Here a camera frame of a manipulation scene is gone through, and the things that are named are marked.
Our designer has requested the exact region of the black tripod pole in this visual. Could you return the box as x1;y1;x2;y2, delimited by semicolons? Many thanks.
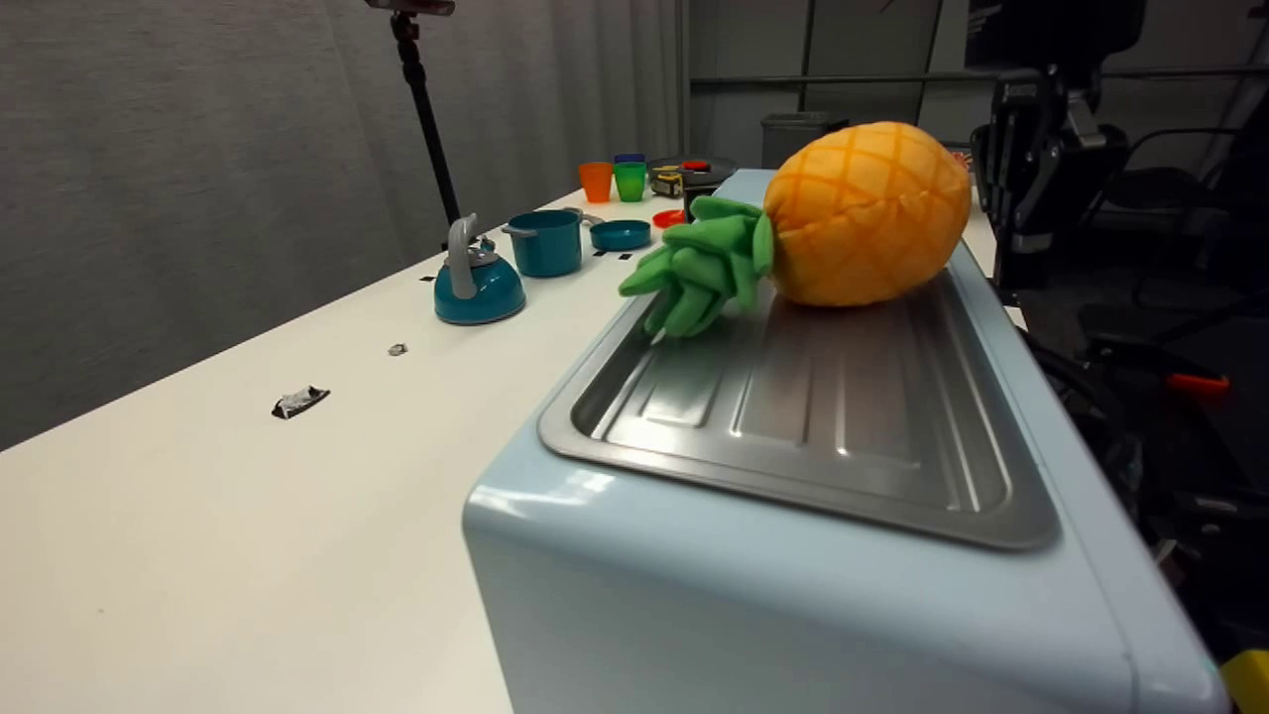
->
363;0;469;251

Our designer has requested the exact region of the teal toy kettle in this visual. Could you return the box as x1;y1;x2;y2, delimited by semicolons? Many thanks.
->
431;212;532;329

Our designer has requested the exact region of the yellow clamp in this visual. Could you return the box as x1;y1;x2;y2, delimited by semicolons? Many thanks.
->
1216;646;1269;714

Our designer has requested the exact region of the metal table mount plate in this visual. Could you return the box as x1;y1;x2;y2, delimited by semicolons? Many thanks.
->
268;386;331;423

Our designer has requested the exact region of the orange plastic cup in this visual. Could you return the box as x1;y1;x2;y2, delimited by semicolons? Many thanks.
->
573;158;620;205

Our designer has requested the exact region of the black office chair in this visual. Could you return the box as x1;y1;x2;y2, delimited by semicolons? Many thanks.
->
1107;122;1244;245

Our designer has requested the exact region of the plush pineapple toy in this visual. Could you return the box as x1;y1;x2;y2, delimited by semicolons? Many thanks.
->
614;119;974;343

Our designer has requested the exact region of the light blue toaster oven station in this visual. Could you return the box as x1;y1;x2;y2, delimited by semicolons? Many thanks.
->
454;168;1233;714

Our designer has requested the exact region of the green plastic cup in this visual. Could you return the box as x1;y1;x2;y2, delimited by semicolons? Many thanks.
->
610;151;653;205

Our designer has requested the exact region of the teal pot lid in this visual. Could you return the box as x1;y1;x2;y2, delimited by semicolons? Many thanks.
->
588;217;653;258

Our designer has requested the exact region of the teal toy pot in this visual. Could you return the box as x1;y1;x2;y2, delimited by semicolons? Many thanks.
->
503;205;588;283

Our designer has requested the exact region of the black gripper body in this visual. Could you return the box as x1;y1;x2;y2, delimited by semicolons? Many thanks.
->
987;81;1109;294

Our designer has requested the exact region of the red tool handle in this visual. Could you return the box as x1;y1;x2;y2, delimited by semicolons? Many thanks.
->
1163;369;1237;406

